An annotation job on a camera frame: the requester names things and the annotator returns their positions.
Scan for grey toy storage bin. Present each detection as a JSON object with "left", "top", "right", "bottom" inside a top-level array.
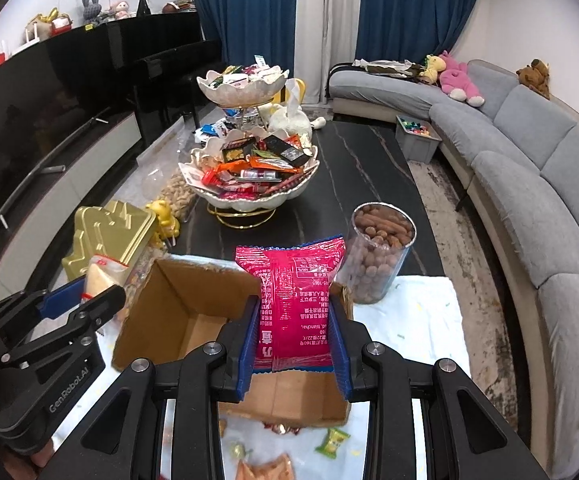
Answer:
[{"left": 395, "top": 115, "right": 443, "bottom": 163}]

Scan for clear candy jar gold lid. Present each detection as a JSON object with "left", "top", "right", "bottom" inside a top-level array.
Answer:
[{"left": 62, "top": 201, "right": 163, "bottom": 291}]

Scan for light blue patterned tablecloth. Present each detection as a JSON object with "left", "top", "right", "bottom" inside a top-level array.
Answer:
[{"left": 52, "top": 272, "right": 473, "bottom": 480}]

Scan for brown plush bear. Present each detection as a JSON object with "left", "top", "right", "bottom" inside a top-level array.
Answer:
[{"left": 515, "top": 58, "right": 551, "bottom": 100}]

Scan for grey patterned rug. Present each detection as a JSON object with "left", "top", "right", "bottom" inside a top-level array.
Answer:
[{"left": 407, "top": 160, "right": 520, "bottom": 411}]

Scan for yellow plush toy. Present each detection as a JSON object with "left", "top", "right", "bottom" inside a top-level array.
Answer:
[{"left": 418, "top": 55, "right": 445, "bottom": 85}]

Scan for grey television cabinet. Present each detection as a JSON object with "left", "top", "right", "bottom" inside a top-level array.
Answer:
[{"left": 0, "top": 110, "right": 143, "bottom": 311}]

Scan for white sheer curtain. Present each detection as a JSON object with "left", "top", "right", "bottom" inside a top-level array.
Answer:
[{"left": 297, "top": 0, "right": 365, "bottom": 106}]

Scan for pile of blue snack packets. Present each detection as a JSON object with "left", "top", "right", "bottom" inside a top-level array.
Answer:
[{"left": 194, "top": 120, "right": 225, "bottom": 143}]

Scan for white two-tier shell bowl stand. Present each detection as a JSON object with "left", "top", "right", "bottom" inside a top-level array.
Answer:
[{"left": 177, "top": 65, "right": 320, "bottom": 231}]

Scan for white snack packet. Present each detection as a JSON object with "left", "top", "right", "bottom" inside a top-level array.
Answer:
[{"left": 80, "top": 255, "right": 134, "bottom": 333}]

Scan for clear bag of peanuts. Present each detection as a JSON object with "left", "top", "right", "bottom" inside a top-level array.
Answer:
[{"left": 142, "top": 162, "right": 205, "bottom": 221}]

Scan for large pile of snack packets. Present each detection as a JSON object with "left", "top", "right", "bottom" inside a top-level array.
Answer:
[{"left": 184, "top": 127, "right": 317, "bottom": 201}]

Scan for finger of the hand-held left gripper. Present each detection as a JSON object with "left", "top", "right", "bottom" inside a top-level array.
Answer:
[
  {"left": 0, "top": 277, "right": 90, "bottom": 346},
  {"left": 0, "top": 285, "right": 127, "bottom": 368}
]

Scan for brown cardboard box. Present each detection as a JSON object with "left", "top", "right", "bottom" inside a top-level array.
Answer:
[{"left": 112, "top": 255, "right": 355, "bottom": 428}]

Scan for yellow toy figure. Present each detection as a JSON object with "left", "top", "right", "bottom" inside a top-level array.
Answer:
[{"left": 144, "top": 200, "right": 183, "bottom": 248}]

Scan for blue curtain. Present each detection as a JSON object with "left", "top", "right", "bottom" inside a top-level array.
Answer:
[
  {"left": 355, "top": 0, "right": 487, "bottom": 61},
  {"left": 182, "top": 0, "right": 300, "bottom": 81}
]

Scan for black upright piano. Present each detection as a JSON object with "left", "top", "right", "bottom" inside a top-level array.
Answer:
[{"left": 102, "top": 10, "right": 223, "bottom": 136}]

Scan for green candy packet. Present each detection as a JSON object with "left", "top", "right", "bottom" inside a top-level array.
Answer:
[{"left": 315, "top": 429, "right": 351, "bottom": 458}]

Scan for small pile of snack packets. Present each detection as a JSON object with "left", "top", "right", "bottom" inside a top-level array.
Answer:
[{"left": 204, "top": 57, "right": 288, "bottom": 91}]

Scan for gold ornament on white stand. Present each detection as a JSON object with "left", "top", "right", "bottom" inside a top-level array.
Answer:
[{"left": 24, "top": 9, "right": 58, "bottom": 42}]

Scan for white plush toy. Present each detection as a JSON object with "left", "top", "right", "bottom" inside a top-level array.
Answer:
[{"left": 270, "top": 102, "right": 326, "bottom": 136}]

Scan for yellow plastic stool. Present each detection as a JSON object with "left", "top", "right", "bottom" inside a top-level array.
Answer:
[{"left": 280, "top": 79, "right": 305, "bottom": 106}]

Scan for person's left hand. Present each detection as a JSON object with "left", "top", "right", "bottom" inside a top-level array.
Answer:
[{"left": 4, "top": 440, "right": 58, "bottom": 480}]

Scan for black television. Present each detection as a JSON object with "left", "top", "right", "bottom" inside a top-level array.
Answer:
[{"left": 0, "top": 22, "right": 138, "bottom": 241}]

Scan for red snack packet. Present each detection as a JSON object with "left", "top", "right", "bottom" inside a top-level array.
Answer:
[{"left": 234, "top": 234, "right": 345, "bottom": 373}]

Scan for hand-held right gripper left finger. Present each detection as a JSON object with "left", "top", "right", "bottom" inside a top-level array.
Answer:
[{"left": 44, "top": 296, "right": 263, "bottom": 480}]

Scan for orange snack packet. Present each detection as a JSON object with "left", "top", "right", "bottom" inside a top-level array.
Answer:
[{"left": 234, "top": 452, "right": 297, "bottom": 480}]

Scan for grey curved sofa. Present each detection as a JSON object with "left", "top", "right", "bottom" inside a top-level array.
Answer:
[{"left": 329, "top": 57, "right": 579, "bottom": 480}]

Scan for pink plush toy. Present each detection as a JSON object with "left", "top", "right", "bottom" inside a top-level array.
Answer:
[{"left": 437, "top": 51, "right": 485, "bottom": 107}]

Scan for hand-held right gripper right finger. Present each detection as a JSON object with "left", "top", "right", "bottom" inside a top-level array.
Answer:
[{"left": 327, "top": 296, "right": 535, "bottom": 480}]

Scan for crumpled clothes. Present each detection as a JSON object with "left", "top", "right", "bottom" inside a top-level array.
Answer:
[{"left": 352, "top": 58, "right": 427, "bottom": 78}]

